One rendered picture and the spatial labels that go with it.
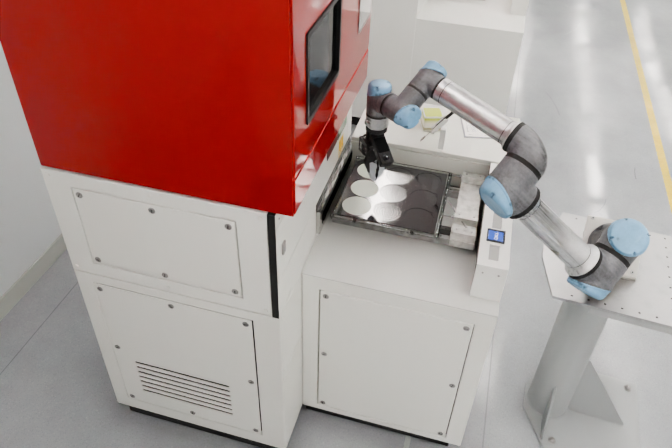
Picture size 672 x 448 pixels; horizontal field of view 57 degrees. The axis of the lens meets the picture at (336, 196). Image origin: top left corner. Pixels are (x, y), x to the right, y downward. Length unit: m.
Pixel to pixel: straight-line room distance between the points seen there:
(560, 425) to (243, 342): 1.38
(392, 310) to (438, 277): 0.18
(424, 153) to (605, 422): 1.33
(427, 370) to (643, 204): 2.23
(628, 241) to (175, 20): 1.39
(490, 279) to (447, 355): 0.34
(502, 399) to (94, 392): 1.70
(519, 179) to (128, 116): 1.03
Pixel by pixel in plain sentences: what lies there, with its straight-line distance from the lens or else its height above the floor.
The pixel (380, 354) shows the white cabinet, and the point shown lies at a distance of 2.19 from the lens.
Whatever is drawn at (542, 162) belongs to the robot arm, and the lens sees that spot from 1.77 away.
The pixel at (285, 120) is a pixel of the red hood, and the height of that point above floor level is 1.51.
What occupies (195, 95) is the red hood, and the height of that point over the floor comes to 1.54.
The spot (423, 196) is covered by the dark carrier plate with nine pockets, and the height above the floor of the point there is 0.90.
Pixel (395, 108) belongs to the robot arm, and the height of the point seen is 1.31.
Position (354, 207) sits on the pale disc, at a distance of 2.12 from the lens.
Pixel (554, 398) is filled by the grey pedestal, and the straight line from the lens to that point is 2.69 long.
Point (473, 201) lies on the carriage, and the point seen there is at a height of 0.88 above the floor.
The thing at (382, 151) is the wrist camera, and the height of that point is 1.14.
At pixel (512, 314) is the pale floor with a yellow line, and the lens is 3.11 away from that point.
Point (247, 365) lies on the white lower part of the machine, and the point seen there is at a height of 0.55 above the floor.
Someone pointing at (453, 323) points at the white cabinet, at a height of 0.75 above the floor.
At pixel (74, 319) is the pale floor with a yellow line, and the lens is 3.14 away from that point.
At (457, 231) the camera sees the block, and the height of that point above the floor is 0.91.
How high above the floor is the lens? 2.24
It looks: 38 degrees down
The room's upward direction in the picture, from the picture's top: 2 degrees clockwise
